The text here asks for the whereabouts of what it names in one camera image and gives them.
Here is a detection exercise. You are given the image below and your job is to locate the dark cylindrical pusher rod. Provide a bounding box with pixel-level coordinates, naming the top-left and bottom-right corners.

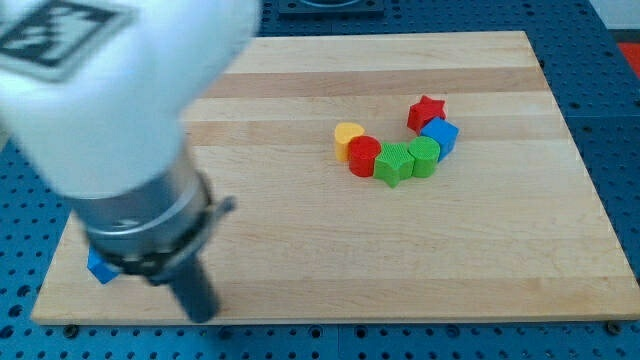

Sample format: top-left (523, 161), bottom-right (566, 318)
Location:
top-left (168, 256), bottom-right (219, 323)

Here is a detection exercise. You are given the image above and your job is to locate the silver tool flange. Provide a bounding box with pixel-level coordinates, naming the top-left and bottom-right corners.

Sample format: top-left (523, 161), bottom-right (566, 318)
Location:
top-left (67, 147), bottom-right (236, 286)

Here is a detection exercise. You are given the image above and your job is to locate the blue triangle block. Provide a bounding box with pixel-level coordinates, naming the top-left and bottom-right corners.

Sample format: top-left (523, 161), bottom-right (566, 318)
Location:
top-left (87, 247), bottom-right (120, 285)

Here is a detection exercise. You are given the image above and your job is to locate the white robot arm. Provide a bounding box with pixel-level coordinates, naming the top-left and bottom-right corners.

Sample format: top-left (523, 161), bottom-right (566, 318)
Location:
top-left (1, 0), bottom-right (262, 323)

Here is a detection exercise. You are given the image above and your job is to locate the yellow heart block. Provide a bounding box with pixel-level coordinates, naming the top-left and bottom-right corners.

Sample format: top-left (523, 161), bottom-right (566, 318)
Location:
top-left (334, 122), bottom-right (365, 162)

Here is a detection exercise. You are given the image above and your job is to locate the red cylinder block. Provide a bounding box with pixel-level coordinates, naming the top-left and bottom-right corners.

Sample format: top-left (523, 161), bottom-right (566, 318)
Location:
top-left (348, 135), bottom-right (381, 178)

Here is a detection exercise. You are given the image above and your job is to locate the wooden board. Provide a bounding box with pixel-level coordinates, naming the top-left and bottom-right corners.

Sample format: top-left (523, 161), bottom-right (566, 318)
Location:
top-left (30, 30), bottom-right (640, 327)

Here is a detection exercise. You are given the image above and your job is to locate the green star block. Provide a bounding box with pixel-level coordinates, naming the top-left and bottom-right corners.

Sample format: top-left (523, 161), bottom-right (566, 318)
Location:
top-left (373, 142), bottom-right (415, 188)

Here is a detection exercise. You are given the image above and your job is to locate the green cylinder block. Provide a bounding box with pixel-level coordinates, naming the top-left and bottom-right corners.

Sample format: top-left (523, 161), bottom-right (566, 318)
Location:
top-left (408, 136), bottom-right (440, 178)

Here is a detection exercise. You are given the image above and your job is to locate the red star block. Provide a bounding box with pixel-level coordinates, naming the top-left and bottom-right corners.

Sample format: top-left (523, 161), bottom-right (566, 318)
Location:
top-left (406, 95), bottom-right (446, 134)

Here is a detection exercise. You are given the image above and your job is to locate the blue cube block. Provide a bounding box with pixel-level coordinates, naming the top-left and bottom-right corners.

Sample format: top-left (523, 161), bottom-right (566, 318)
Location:
top-left (420, 117), bottom-right (459, 161)

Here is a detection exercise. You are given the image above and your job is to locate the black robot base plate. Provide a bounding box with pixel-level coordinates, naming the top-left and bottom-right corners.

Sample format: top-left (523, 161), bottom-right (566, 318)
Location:
top-left (274, 0), bottom-right (385, 18)

